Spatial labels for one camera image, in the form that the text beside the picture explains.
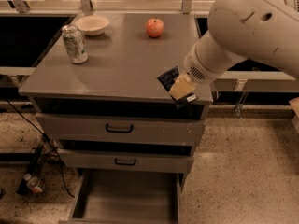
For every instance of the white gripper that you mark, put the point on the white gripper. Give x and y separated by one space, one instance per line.
195 68

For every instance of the dark blue rxbar wrapper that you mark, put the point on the dark blue rxbar wrapper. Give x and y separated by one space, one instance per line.
167 79

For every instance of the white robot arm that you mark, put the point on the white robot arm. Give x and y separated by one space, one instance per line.
265 31

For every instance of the grey top drawer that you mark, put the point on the grey top drawer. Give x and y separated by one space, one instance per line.
121 129

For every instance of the grey drawer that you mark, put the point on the grey drawer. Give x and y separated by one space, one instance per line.
125 197
126 161
121 129

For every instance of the grey middle drawer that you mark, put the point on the grey middle drawer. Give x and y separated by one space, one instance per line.
126 161

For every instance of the grey drawer cabinet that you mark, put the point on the grey drawer cabinet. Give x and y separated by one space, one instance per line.
119 79

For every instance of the grey bottom drawer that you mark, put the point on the grey bottom drawer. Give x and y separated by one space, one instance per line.
125 197

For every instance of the red apple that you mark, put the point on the red apple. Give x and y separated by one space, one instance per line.
154 27

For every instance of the white bowl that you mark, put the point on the white bowl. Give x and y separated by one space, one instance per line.
92 25

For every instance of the silver soda can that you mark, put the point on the silver soda can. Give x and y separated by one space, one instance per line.
74 44

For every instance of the plastic bottle on floor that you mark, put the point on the plastic bottle on floor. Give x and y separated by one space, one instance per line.
34 183

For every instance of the black bar on floor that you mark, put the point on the black bar on floor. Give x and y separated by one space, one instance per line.
23 189

